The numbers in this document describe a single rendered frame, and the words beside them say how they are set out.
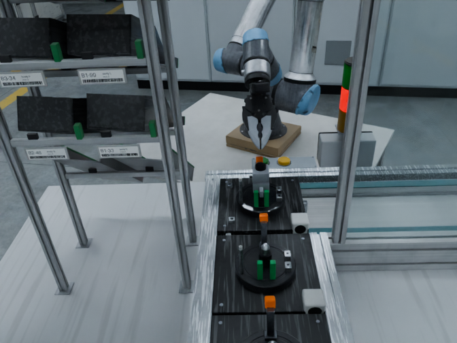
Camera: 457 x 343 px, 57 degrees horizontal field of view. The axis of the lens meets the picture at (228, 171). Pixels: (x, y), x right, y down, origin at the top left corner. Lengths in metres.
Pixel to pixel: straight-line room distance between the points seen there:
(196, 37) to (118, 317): 3.37
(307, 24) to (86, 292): 1.07
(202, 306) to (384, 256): 0.49
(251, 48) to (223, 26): 2.89
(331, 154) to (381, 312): 0.40
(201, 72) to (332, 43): 1.27
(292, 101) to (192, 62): 2.82
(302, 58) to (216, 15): 2.62
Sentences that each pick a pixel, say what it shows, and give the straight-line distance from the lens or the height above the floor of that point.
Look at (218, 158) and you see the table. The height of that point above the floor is 0.86.
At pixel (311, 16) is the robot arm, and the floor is 1.35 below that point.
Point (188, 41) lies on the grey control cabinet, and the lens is 4.22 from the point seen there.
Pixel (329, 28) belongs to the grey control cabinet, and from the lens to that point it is 4.02.
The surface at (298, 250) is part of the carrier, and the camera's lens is 1.06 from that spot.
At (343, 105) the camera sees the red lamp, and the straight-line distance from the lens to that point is 0.93.
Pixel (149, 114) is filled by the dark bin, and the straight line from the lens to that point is 0.91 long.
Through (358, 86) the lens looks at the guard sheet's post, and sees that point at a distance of 0.88.
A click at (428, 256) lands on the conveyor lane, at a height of 0.91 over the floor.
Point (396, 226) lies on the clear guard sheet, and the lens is 1.13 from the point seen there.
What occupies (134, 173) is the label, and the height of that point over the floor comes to 1.11.
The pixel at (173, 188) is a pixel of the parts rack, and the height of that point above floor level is 1.18.
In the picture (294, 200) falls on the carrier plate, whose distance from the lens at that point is 1.21.
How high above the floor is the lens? 1.72
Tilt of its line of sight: 34 degrees down
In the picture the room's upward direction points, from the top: 3 degrees counter-clockwise
